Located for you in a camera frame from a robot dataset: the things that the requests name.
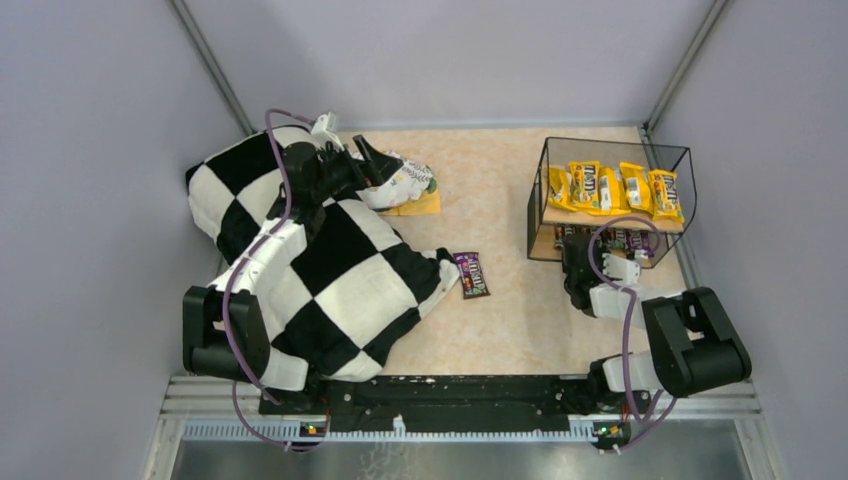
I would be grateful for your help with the yellow candy bag shelf left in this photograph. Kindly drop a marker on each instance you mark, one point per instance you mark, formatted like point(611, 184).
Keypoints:
point(612, 193)

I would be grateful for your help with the yellow candy bag shelf middle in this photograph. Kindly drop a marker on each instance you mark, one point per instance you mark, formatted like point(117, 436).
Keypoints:
point(638, 190)

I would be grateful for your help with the purple m&m bag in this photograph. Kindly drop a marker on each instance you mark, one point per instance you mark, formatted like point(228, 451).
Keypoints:
point(471, 274)
point(561, 232)

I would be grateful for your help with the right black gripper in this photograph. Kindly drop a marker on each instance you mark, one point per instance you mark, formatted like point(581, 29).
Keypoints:
point(573, 252)

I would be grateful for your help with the yellow cloth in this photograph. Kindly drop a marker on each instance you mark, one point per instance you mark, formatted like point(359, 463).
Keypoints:
point(428, 204)

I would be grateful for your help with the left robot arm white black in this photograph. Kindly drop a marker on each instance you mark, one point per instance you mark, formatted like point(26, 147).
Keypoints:
point(264, 200)

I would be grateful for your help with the yellow m&m bag on shelf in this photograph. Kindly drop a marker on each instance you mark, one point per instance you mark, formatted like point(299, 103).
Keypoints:
point(666, 203)

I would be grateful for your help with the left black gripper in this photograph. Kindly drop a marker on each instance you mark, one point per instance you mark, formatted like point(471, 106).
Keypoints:
point(357, 163)

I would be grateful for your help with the yellow candy bag barcode side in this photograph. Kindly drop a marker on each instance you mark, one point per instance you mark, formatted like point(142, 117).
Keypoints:
point(560, 188)

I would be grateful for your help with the yellow m&m bag front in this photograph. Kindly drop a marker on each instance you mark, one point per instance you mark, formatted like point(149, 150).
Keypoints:
point(585, 194)

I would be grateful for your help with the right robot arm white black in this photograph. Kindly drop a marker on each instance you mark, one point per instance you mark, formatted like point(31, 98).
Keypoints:
point(680, 342)

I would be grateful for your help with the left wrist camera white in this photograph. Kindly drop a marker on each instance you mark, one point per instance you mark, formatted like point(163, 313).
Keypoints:
point(324, 129)

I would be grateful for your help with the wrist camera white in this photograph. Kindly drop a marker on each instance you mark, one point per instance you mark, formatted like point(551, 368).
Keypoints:
point(324, 129)
point(618, 268)

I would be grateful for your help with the yellow candy bag shelf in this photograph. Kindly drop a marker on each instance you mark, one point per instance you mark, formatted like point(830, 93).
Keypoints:
point(612, 193)
point(638, 190)

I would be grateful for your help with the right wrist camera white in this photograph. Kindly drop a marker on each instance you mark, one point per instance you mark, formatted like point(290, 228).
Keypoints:
point(618, 268)

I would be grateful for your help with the black white checkered cloth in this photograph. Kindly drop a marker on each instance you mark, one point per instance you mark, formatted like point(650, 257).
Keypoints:
point(356, 291)

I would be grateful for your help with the animal print white cloth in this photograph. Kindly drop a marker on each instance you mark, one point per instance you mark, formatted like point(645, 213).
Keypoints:
point(411, 182)

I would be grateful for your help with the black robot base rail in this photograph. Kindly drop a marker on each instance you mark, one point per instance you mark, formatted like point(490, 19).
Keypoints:
point(444, 404)

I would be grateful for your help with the yellow m&m bag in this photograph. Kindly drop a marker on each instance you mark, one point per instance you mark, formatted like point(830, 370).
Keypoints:
point(666, 203)
point(585, 194)

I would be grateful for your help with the black wire mesh shelf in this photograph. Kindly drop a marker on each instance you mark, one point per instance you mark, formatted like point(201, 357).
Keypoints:
point(542, 216)

